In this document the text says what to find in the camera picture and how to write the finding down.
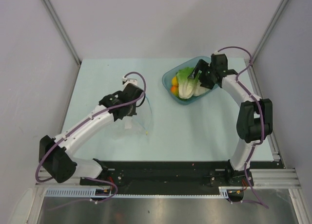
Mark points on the orange fake carrot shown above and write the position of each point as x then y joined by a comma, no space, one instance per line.
174,90

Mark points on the white cable duct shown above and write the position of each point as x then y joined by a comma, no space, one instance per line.
88,192

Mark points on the yellow fake lemon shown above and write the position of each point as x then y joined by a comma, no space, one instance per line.
174,81

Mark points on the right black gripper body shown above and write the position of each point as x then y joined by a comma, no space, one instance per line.
210,71

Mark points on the clear zip top bag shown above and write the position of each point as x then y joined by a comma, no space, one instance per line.
138,124

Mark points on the white fake garlic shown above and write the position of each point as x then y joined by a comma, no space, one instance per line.
199,90

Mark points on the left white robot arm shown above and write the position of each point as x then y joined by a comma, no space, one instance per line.
56,155

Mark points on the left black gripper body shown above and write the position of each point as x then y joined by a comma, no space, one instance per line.
131,111

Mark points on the teal plastic bin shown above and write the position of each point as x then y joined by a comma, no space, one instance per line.
168,76

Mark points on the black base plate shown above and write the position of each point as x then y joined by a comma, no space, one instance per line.
169,175

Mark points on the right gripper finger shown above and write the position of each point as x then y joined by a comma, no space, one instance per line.
200,67
205,82

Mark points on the green fake lettuce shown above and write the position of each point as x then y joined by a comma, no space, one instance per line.
186,86

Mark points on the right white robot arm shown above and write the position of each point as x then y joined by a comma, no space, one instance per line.
255,117

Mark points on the aluminium frame rail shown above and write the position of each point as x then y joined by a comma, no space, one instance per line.
262,178

